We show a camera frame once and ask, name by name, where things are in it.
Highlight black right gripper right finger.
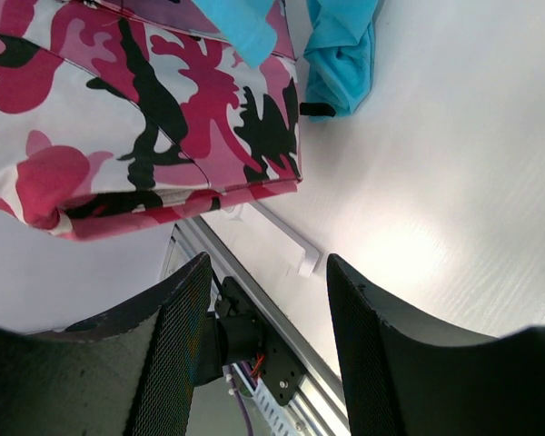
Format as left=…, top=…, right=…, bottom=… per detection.
left=326, top=254, right=545, bottom=435

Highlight pink camouflage trousers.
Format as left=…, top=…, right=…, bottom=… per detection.
left=0, top=0, right=337, bottom=243

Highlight aluminium frame rail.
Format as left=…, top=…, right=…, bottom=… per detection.
left=162, top=213, right=350, bottom=435

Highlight white clothes rack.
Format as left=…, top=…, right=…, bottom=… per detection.
left=223, top=202, right=321, bottom=278

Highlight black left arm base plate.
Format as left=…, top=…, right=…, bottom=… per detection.
left=215, top=276, right=306, bottom=406

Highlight turquoise t-shirt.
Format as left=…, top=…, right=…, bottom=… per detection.
left=194, top=0, right=379, bottom=119

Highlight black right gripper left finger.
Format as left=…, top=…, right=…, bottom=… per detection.
left=0, top=254, right=212, bottom=435

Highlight grey slotted cable duct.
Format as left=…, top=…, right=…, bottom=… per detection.
left=235, top=362, right=299, bottom=436

